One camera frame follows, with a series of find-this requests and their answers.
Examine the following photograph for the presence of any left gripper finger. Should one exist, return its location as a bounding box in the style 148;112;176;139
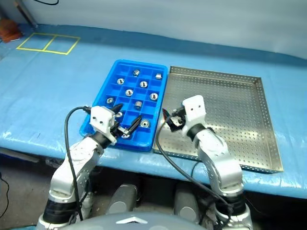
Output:
129;115;142;133
112;103;124;115

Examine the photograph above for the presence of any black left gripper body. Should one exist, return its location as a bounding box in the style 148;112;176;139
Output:
111;120;130;140

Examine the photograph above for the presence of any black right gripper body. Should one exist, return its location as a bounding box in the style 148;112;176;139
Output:
166;107;188;133

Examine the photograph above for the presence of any blue compartment tray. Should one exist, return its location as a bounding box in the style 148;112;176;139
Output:
80;59;168;152

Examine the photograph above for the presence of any perforated metal tray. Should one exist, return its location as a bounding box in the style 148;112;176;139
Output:
153;66;284;173

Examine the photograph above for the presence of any grey rounded robot leg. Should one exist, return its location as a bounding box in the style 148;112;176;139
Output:
105;184;139;215
173;188;201;220

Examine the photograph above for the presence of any blue plastic table cover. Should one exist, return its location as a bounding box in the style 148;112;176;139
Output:
0;23;307;200

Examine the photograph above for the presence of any grey rounded robot torso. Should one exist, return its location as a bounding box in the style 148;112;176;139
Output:
59;212;205;230

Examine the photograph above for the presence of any yellow tape double square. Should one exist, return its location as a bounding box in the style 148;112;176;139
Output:
16;33;81;56

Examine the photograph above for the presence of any dark metal stand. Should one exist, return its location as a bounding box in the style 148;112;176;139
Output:
13;0;39;28

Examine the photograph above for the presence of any orange object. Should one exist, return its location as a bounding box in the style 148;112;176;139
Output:
0;19;24;44

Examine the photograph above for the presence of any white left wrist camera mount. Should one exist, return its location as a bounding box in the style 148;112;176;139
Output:
89;105;118;145

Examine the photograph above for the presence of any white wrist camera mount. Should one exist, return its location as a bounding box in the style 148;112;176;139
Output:
181;94;208;135
89;105;118;145

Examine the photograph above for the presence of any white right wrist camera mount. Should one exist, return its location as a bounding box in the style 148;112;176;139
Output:
181;94;208;135

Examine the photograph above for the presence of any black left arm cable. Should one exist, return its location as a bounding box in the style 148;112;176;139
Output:
64;106;92;221

